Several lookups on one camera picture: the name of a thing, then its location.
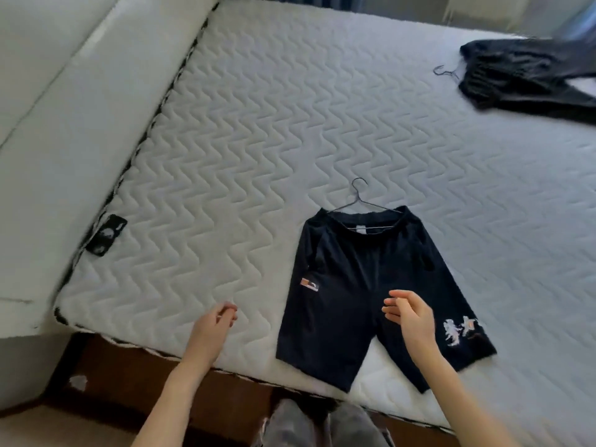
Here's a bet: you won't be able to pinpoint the person's left hand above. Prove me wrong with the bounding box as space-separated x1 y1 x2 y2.
184 301 239 371

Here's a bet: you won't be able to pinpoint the person's right hand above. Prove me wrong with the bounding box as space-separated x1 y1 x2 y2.
381 289 443 366

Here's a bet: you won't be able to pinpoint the purple wire hanger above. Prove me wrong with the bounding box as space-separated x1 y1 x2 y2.
325 177 404 231
433 63 462 82

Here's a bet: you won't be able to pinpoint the bed with white quilted mattress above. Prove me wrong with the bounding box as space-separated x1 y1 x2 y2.
0 0 596 447

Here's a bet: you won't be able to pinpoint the black long pants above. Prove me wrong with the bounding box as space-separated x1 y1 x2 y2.
458 37 596 126

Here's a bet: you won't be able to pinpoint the person's left forearm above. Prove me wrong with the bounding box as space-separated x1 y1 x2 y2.
130 360 213 447

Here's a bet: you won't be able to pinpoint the person's right forearm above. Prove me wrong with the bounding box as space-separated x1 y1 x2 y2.
417 353 520 447

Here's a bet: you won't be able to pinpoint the person's grey trousers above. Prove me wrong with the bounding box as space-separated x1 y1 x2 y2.
251 397 392 447

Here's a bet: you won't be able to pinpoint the black mattress label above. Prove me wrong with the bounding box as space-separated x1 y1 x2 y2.
86 214 129 258

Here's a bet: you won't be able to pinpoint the white padded headboard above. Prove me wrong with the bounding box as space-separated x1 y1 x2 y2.
0 0 220 340

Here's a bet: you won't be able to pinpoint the blue curtain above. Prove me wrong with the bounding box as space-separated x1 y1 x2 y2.
551 0 596 42
274 0 366 12

